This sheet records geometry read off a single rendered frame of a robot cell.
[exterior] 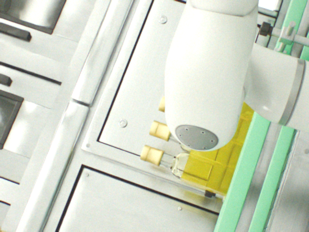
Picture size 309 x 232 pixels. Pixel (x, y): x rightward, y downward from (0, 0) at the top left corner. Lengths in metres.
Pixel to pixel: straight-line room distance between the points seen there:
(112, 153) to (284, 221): 0.48
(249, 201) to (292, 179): 0.09
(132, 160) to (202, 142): 0.64
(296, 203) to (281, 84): 0.38
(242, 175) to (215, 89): 0.47
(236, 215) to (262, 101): 0.36
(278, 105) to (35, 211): 0.78
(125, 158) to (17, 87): 0.34
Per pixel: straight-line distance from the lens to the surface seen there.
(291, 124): 0.84
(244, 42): 0.70
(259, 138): 1.17
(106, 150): 1.42
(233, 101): 0.72
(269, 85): 0.81
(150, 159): 1.28
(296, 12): 1.37
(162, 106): 1.30
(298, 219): 1.13
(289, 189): 1.14
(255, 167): 1.15
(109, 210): 1.44
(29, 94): 1.55
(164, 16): 1.52
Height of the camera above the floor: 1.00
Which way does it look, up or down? 7 degrees up
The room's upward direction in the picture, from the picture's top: 71 degrees counter-clockwise
